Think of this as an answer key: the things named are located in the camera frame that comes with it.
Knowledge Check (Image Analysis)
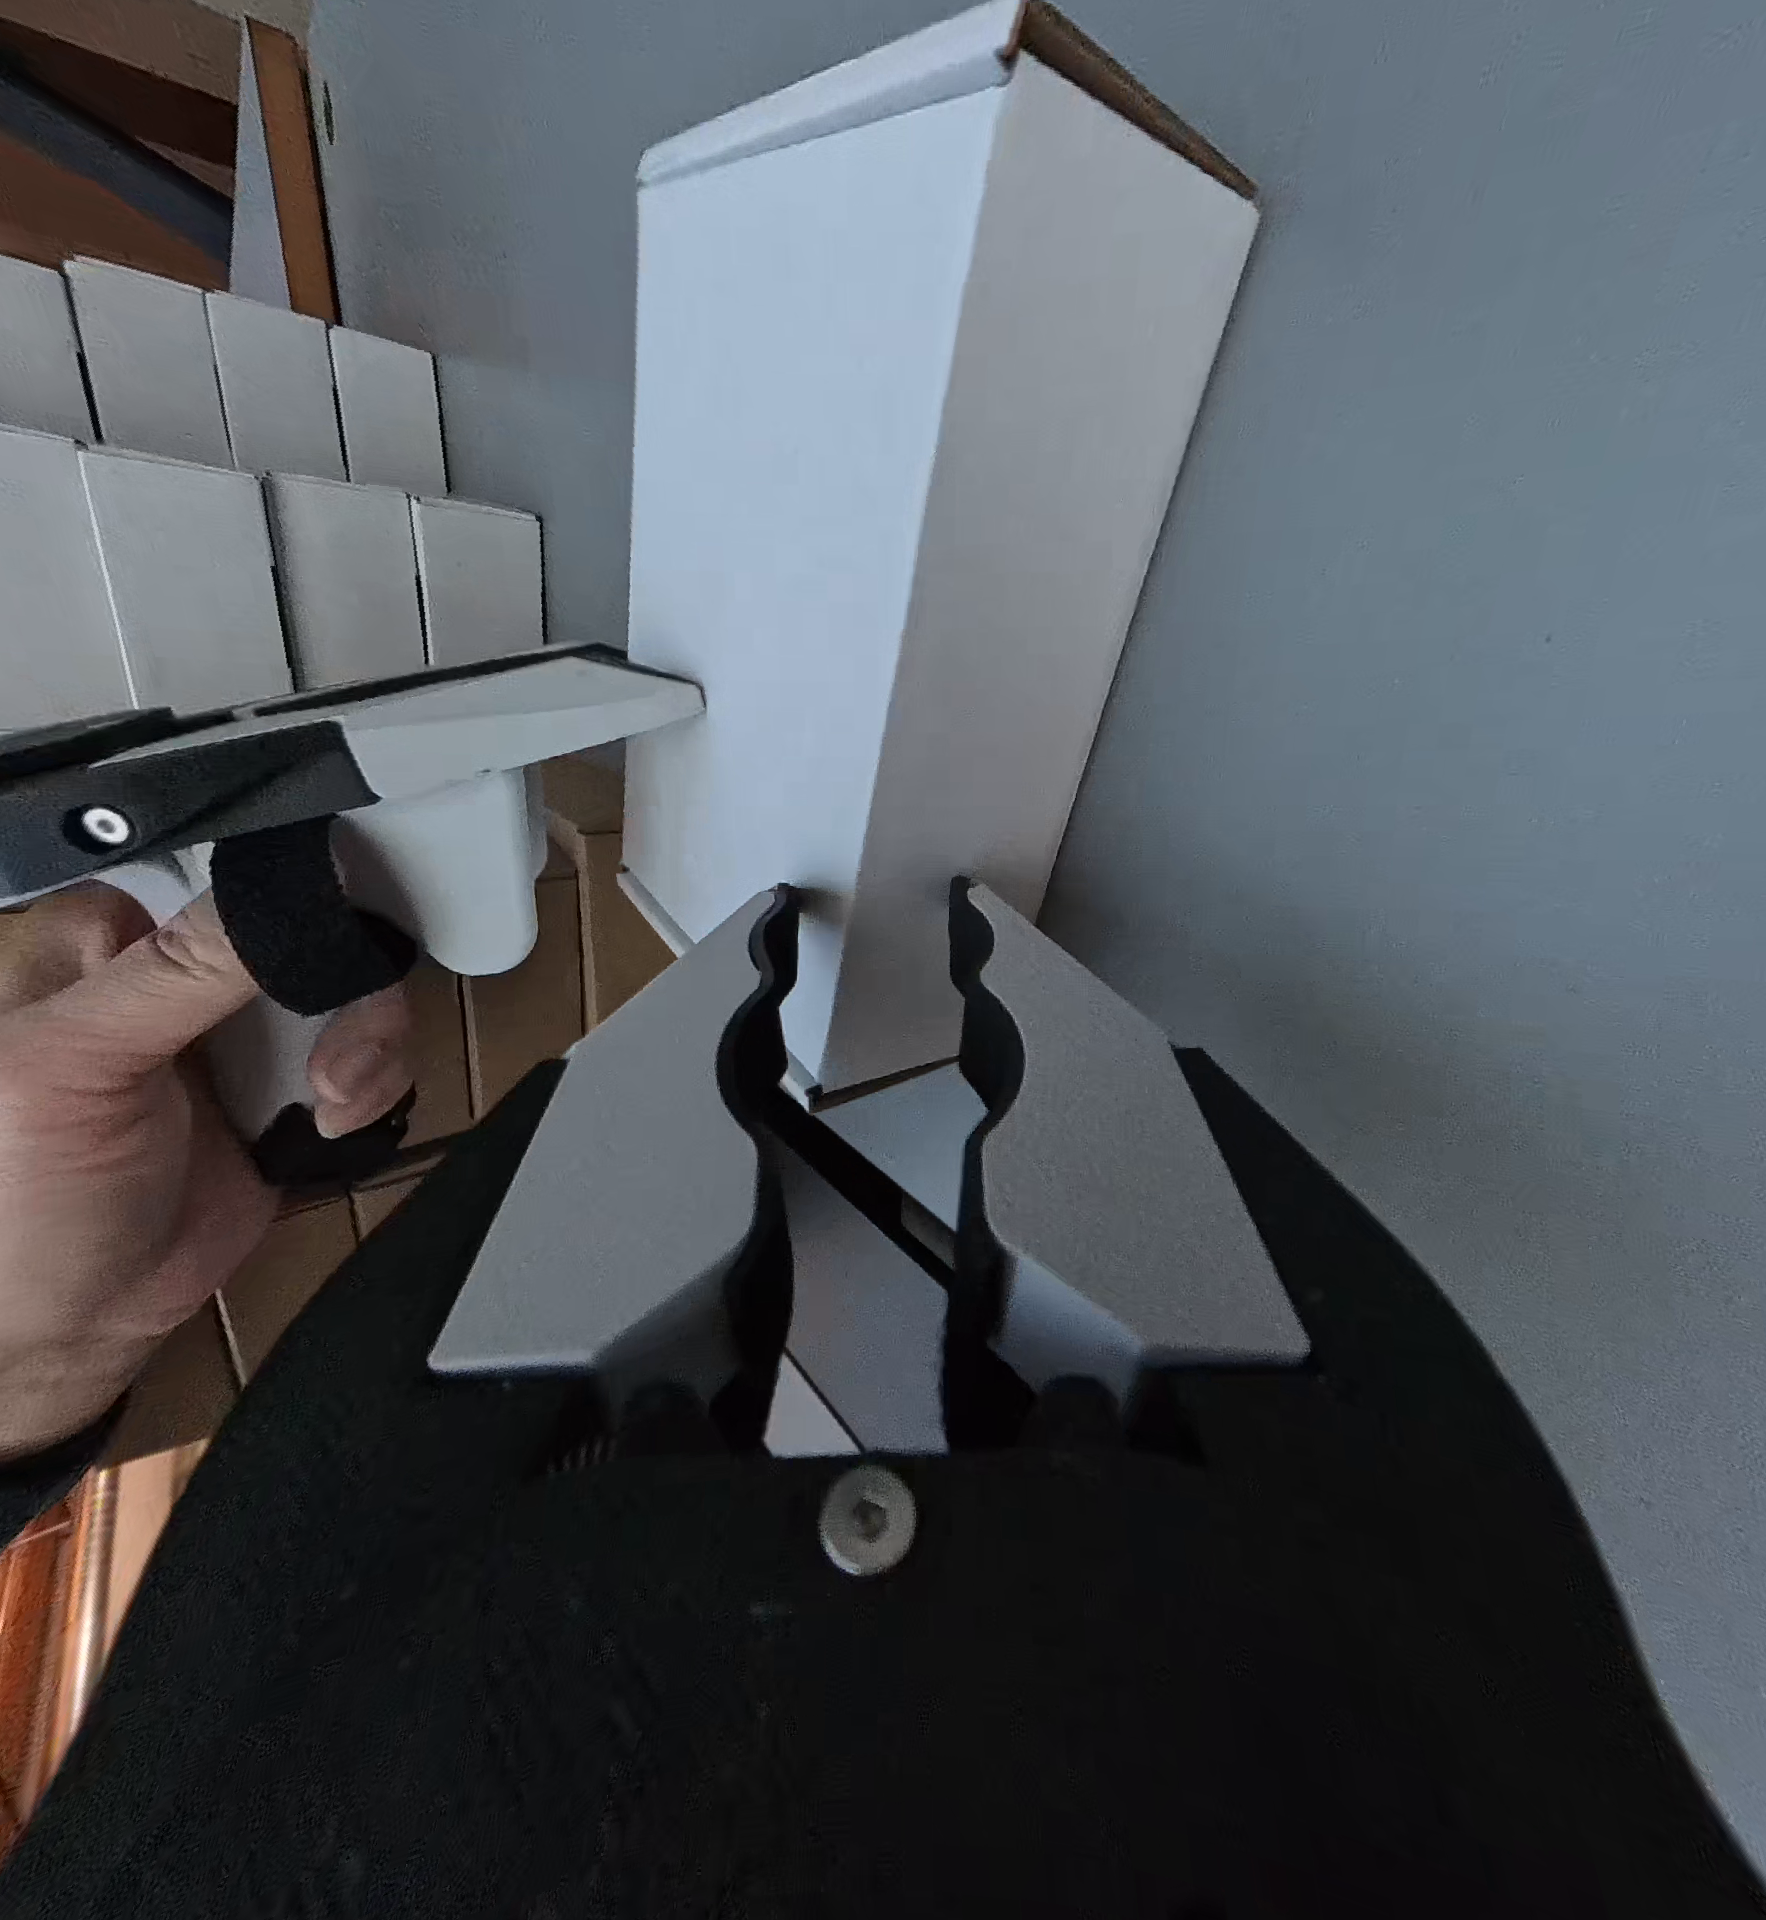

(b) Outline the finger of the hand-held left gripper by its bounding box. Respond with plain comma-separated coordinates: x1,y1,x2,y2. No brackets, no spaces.
245,642,643,737
340,675,708,976

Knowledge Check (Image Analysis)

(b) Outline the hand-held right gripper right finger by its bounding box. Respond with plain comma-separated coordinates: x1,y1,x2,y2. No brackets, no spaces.
946,877,1313,1449

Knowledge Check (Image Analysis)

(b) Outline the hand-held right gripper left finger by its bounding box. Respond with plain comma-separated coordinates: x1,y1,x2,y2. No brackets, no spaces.
428,885,801,1449

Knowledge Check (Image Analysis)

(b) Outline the stack of white cardboard boxes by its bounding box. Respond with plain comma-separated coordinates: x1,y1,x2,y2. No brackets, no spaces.
0,226,547,737

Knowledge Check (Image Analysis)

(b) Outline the white mailer box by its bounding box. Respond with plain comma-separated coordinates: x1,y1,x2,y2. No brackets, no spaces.
621,0,1263,1114

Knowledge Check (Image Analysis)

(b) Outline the grey desk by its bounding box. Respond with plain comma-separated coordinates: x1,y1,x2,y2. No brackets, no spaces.
314,0,1766,1920

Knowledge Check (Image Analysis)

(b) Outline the person's left hand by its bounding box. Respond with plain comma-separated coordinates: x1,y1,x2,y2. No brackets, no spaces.
0,882,418,1468

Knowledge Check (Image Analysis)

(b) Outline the stack of brown cardboard boxes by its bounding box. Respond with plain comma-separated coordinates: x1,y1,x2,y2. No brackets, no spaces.
0,751,681,1465

